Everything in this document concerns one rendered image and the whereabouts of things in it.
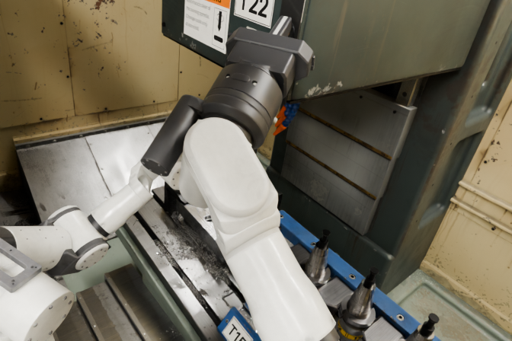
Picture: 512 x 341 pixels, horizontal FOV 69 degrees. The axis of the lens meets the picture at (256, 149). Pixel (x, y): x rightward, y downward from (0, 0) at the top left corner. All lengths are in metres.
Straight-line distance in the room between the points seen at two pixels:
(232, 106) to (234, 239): 0.14
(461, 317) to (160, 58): 1.79
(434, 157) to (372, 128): 0.21
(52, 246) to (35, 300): 0.38
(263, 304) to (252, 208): 0.09
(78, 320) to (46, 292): 0.90
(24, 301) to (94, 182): 1.40
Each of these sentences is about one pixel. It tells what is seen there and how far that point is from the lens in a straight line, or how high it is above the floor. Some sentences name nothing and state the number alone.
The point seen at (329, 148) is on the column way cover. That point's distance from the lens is 1.42.
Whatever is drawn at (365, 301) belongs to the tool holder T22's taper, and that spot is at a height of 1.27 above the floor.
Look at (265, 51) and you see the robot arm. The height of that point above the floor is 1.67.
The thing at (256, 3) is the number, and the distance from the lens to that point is 0.65.
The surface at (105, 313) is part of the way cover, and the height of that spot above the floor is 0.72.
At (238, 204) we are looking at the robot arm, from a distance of 0.35.
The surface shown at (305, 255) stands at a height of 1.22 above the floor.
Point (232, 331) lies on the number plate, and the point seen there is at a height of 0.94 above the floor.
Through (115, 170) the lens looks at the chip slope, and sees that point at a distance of 1.89.
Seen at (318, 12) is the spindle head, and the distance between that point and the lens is 0.59.
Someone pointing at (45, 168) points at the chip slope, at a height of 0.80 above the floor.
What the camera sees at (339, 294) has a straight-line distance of 0.79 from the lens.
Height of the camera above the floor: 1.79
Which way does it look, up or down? 29 degrees down
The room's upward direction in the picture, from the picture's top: 9 degrees clockwise
